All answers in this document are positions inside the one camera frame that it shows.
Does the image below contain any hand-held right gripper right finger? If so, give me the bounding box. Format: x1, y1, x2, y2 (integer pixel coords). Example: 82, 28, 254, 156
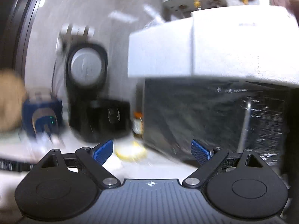
183, 139, 265, 188

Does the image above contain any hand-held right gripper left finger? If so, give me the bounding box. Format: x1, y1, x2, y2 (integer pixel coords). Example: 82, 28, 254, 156
41, 139, 121, 188

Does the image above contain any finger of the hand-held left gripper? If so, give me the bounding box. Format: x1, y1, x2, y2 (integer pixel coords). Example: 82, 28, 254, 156
0, 159, 33, 172

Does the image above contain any yellow rimmed round lid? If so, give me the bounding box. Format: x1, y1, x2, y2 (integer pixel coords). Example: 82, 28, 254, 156
115, 142, 148, 163

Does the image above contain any black plastic-wrapped appliance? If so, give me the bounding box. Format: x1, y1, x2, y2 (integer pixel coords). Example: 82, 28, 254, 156
142, 77, 291, 169

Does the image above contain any glass jar orange lid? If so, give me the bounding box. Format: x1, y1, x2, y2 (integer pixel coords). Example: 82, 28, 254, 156
132, 111, 144, 136

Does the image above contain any small blue rice cooker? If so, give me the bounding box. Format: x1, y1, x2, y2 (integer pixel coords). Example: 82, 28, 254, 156
22, 90, 64, 139

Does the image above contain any round wooden cutting board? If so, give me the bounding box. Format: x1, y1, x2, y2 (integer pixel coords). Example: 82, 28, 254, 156
0, 70, 27, 132

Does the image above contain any white range hood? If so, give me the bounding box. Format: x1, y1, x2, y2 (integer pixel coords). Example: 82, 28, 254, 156
127, 6, 299, 87

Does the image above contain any black power cable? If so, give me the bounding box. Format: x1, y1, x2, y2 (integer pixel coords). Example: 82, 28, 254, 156
52, 57, 60, 94

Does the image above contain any white wall socket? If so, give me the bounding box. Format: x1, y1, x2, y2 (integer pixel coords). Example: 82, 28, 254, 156
58, 24, 96, 53

